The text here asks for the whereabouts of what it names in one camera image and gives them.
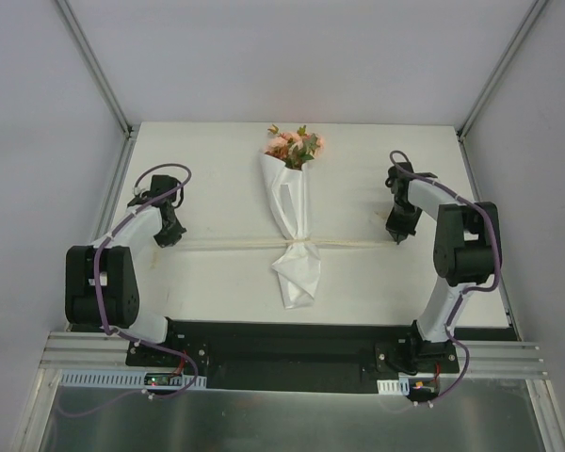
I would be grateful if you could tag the translucent white wrapping paper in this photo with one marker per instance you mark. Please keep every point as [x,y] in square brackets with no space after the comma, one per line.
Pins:
[299,268]

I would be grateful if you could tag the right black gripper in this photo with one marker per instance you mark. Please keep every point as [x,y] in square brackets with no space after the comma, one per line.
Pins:
[402,221]

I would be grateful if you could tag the right white cable duct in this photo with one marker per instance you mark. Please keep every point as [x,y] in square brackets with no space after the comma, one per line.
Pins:
[393,387]

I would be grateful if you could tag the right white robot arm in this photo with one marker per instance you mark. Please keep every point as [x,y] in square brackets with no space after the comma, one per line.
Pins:
[466,255]

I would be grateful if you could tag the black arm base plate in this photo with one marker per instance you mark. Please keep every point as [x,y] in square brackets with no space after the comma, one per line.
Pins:
[327,378]

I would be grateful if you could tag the aluminium frame post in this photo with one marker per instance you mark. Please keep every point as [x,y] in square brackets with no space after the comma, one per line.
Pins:
[81,42]
[514,46]

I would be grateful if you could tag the left white cable duct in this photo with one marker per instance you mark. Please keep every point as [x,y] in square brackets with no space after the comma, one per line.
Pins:
[103,379]

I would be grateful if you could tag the aluminium front rail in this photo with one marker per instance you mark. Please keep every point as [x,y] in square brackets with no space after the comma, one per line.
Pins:
[88,350]

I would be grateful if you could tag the white cable duct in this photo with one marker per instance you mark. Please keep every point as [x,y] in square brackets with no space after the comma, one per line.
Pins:
[393,387]
[103,379]

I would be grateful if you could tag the pink rose stem with leaves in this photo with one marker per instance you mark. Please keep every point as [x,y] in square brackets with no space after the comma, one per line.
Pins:
[313,146]

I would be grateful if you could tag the left aluminium frame post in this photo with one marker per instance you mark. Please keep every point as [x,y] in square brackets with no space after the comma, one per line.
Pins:
[81,42]

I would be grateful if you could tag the right aluminium frame post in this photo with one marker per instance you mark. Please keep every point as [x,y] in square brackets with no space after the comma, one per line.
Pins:
[514,46]

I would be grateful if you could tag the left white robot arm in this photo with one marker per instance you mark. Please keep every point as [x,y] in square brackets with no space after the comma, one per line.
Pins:
[101,288]

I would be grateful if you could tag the cream printed ribbon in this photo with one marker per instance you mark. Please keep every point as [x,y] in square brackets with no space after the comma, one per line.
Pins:
[261,244]

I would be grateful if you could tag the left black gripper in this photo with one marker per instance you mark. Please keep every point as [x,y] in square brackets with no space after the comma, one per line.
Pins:
[170,226]

